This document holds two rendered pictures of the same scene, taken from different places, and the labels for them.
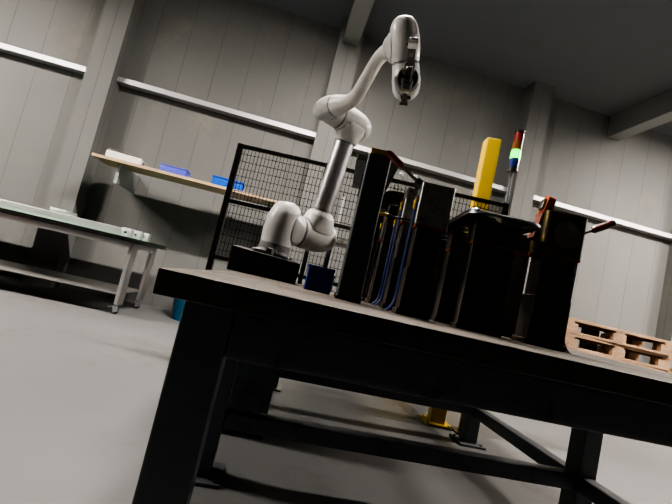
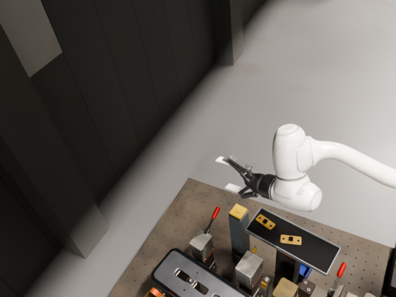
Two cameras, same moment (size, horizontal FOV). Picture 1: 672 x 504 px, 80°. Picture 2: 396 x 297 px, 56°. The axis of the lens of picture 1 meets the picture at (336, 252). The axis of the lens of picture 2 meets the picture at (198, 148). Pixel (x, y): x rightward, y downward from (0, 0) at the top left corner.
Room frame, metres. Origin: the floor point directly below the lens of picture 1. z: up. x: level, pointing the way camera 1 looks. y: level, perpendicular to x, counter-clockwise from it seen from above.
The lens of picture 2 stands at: (1.75, -0.86, 2.57)
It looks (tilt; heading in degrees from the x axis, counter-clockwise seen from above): 45 degrees down; 133
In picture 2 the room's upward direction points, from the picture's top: 10 degrees counter-clockwise
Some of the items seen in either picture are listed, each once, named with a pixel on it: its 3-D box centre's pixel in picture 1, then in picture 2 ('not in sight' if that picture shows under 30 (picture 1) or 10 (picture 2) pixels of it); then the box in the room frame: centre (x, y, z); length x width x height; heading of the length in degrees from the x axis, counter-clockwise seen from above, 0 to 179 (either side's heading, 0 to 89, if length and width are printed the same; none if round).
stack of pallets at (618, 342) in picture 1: (585, 365); not in sight; (4.97, -3.30, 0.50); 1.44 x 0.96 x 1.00; 98
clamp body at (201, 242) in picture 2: (418, 250); (206, 256); (1.09, -0.22, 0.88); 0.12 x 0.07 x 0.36; 89
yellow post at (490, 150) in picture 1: (464, 277); not in sight; (2.76, -0.91, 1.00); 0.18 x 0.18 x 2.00; 89
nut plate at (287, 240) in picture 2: not in sight; (290, 238); (1.45, -0.07, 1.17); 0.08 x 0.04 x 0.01; 24
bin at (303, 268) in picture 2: (319, 279); (299, 267); (1.47, 0.04, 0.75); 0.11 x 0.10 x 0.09; 179
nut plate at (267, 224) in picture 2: not in sight; (265, 221); (1.32, -0.05, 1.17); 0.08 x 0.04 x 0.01; 171
